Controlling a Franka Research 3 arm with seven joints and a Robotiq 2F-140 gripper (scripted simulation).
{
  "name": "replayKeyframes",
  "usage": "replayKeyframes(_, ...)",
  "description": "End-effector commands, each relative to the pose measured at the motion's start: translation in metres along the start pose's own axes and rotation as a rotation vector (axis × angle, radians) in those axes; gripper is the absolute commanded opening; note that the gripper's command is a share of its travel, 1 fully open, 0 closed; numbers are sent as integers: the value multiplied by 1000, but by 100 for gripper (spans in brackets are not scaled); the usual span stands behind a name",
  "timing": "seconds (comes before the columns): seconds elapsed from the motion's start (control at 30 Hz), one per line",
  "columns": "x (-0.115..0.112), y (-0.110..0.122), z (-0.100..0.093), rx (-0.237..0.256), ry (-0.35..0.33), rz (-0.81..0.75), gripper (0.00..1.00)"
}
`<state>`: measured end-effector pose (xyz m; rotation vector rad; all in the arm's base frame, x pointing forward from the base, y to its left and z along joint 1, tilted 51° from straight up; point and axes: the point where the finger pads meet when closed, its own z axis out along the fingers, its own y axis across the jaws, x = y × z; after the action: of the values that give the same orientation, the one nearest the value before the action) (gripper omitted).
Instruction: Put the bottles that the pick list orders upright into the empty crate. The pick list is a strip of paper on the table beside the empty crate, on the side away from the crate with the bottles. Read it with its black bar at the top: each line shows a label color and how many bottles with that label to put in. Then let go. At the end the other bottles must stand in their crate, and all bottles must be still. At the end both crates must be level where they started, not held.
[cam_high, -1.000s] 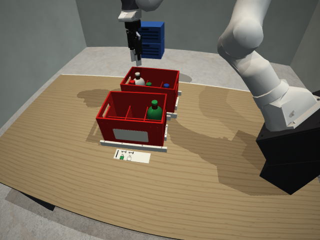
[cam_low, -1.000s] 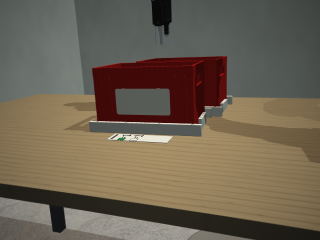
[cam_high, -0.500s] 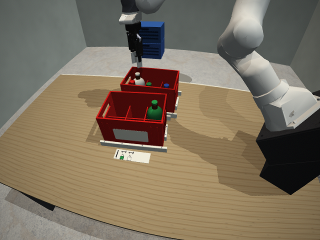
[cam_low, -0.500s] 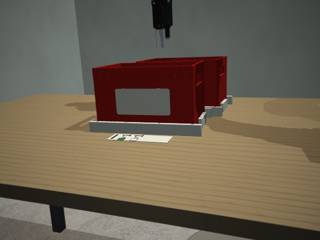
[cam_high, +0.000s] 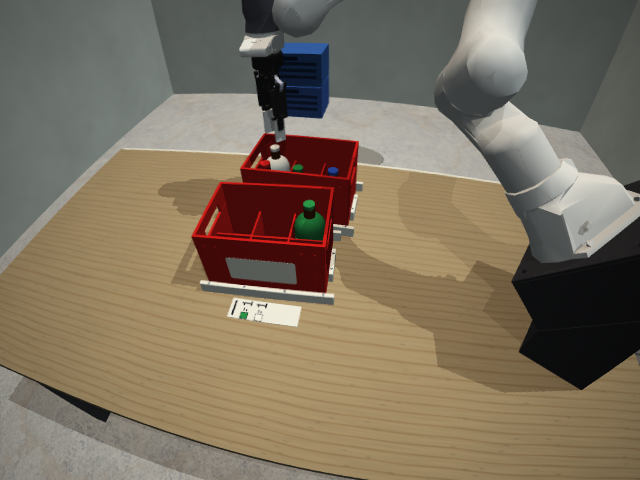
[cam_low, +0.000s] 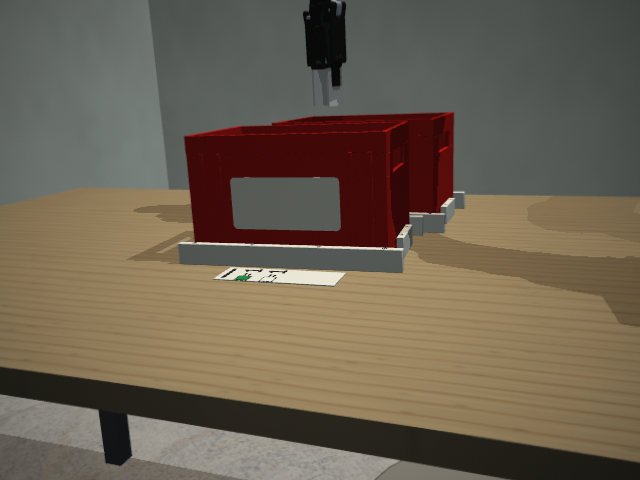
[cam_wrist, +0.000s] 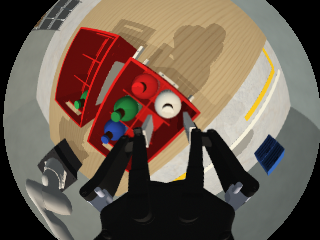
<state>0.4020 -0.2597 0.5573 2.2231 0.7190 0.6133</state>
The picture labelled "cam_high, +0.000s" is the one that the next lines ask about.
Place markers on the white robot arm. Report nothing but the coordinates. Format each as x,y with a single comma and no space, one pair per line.
565,213

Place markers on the dark red crate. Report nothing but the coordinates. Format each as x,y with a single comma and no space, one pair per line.
273,258
316,155

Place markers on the white paper strip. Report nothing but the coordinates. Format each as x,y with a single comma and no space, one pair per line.
265,312

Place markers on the white bottle with grey label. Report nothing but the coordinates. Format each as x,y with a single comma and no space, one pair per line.
277,161

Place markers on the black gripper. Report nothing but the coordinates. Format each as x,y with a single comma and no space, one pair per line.
268,72

